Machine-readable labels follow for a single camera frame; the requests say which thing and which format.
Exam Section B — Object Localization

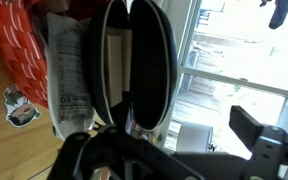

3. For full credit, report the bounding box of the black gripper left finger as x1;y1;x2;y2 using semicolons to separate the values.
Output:
47;126;204;180

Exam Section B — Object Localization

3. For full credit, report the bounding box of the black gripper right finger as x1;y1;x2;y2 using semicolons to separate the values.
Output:
229;106;288;180

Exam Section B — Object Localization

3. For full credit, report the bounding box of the red woven basket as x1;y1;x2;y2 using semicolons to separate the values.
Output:
0;0;48;108

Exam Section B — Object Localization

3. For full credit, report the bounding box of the white floor lamp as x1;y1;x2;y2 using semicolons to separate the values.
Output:
176;122;213;152

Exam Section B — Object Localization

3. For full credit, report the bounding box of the wooden table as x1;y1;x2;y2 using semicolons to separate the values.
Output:
0;56;62;180

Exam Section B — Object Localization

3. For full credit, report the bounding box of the cartoon character sticker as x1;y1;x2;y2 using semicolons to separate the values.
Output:
3;84;41;128

